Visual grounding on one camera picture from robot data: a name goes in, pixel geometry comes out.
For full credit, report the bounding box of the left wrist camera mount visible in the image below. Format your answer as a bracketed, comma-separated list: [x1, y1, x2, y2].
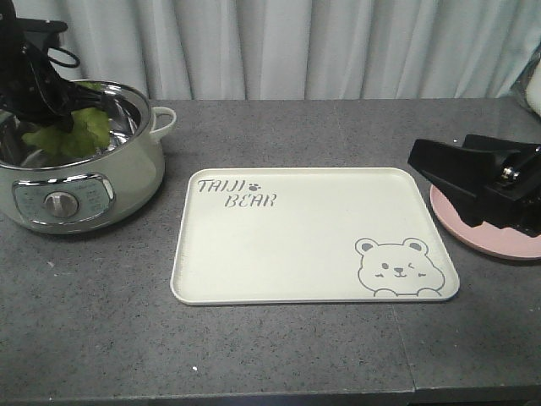
[17, 18, 68, 53]

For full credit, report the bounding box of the white pleated curtain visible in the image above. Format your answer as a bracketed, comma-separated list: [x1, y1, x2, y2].
[14, 1, 540, 100]

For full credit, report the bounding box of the green lettuce leaf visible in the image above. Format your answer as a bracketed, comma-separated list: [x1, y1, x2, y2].
[16, 81, 110, 159]

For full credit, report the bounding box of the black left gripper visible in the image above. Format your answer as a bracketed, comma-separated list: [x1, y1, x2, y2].
[1, 25, 123, 131]

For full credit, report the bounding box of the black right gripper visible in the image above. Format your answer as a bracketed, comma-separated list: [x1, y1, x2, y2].
[408, 134, 540, 237]

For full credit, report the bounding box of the pale green electric pot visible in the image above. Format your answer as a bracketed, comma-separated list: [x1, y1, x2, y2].
[1, 81, 177, 234]

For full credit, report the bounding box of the pink round plate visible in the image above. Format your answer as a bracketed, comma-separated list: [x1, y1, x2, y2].
[429, 185, 540, 261]

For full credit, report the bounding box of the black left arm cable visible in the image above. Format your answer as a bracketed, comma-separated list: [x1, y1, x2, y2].
[46, 47, 81, 69]

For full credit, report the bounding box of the cream bear serving tray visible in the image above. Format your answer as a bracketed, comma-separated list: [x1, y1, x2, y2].
[170, 167, 460, 305]

